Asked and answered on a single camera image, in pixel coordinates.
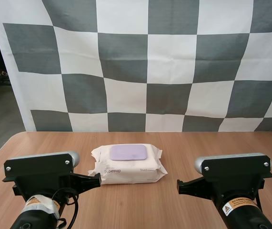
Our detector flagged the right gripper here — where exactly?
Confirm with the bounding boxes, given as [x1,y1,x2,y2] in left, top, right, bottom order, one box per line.
[176,177,265,200]

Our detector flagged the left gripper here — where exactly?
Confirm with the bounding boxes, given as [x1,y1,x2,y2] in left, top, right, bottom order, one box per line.
[12,173,102,201]

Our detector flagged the white wet wipes pack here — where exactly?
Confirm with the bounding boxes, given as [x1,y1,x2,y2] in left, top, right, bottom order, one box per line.
[87,144,169,185]

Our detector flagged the checked cloth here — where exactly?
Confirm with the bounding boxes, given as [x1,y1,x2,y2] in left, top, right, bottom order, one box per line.
[0,0,272,133]

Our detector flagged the black cable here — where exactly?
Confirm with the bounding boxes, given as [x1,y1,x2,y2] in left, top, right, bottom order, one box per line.
[51,187,80,228]

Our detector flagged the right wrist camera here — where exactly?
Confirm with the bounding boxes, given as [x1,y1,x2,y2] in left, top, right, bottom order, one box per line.
[194,152,272,182]

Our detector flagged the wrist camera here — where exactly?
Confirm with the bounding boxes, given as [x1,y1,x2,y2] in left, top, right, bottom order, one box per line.
[2,150,81,183]
[194,152,272,182]

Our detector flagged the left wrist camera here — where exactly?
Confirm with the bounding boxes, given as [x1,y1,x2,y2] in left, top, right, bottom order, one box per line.
[2,150,81,183]

